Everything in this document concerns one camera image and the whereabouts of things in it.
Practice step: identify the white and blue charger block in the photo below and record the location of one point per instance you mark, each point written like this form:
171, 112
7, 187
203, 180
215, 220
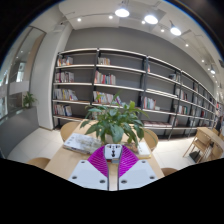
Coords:
113, 151

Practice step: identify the small green background plant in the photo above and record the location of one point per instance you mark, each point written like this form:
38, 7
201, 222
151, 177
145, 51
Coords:
28, 100

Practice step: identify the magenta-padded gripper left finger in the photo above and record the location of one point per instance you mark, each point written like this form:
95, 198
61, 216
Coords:
86, 173

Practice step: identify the round ceiling lights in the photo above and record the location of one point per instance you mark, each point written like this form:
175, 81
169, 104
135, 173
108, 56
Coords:
122, 12

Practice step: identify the wooden slat-back chair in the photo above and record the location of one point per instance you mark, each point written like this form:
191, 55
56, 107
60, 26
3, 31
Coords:
200, 141

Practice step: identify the yellow-edged book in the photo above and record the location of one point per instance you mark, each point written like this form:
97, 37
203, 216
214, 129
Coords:
145, 151

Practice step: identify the grey shelf unit with books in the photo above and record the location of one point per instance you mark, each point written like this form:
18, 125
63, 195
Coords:
120, 76

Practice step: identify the white and blue book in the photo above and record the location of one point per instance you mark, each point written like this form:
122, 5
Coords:
81, 143

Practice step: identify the green potted plant, white pot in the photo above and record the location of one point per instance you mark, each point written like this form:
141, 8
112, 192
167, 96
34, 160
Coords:
115, 126

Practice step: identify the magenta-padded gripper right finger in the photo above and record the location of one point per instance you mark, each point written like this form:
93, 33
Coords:
140, 173

